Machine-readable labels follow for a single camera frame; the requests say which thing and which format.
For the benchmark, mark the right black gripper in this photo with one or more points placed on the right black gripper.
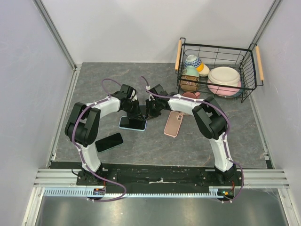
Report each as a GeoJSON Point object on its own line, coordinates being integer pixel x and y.
{"type": "Point", "coordinates": [149, 112]}

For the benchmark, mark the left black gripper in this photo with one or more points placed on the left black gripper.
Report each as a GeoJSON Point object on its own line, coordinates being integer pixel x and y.
{"type": "Point", "coordinates": [137, 114]}

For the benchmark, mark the lavender phone case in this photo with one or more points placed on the lavender phone case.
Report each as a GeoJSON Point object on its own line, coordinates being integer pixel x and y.
{"type": "Point", "coordinates": [142, 107]}

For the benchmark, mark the light blue phone case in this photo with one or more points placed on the light blue phone case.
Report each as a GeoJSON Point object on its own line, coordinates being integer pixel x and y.
{"type": "Point", "coordinates": [121, 124]}

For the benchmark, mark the white-edged black phone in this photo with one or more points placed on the white-edged black phone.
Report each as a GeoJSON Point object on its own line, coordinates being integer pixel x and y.
{"type": "Point", "coordinates": [135, 126]}

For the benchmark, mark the pink phone case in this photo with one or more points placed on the pink phone case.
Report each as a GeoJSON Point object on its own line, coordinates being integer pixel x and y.
{"type": "Point", "coordinates": [173, 124]}

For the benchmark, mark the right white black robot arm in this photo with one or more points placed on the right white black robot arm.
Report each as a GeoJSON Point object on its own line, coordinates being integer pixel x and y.
{"type": "Point", "coordinates": [210, 118]}

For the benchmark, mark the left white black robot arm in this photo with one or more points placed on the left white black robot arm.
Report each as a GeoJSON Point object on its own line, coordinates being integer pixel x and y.
{"type": "Point", "coordinates": [83, 123]}

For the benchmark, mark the teal-edged black phone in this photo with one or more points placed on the teal-edged black phone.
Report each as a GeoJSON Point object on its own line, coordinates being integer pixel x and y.
{"type": "Point", "coordinates": [109, 142]}

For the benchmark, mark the pink speckled mug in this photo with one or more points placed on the pink speckled mug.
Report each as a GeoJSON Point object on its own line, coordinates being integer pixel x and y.
{"type": "Point", "coordinates": [195, 95]}

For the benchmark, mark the green brown bowl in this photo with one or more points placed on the green brown bowl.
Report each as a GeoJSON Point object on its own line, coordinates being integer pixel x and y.
{"type": "Point", "coordinates": [189, 79]}

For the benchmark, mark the blue patterned bowl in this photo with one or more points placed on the blue patterned bowl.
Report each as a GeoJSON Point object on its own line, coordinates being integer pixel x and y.
{"type": "Point", "coordinates": [193, 60]}

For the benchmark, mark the yellow white bowl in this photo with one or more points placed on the yellow white bowl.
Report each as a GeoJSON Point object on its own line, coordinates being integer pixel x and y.
{"type": "Point", "coordinates": [203, 70]}

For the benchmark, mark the pink bowl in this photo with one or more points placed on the pink bowl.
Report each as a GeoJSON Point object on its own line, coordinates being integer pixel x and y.
{"type": "Point", "coordinates": [225, 91]}

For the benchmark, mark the cream plate stack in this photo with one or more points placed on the cream plate stack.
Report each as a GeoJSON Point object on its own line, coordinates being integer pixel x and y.
{"type": "Point", "coordinates": [224, 76]}

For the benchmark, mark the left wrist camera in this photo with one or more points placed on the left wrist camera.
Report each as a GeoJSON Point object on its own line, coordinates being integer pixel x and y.
{"type": "Point", "coordinates": [127, 92]}

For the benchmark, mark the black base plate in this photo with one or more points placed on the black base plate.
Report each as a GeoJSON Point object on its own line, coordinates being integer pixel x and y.
{"type": "Point", "coordinates": [152, 178]}

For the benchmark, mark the black wire dish basket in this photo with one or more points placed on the black wire dish basket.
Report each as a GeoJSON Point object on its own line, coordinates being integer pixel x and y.
{"type": "Point", "coordinates": [247, 61]}

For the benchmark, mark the light blue cable duct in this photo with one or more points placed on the light blue cable duct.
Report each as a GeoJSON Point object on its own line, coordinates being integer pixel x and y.
{"type": "Point", "coordinates": [100, 193]}

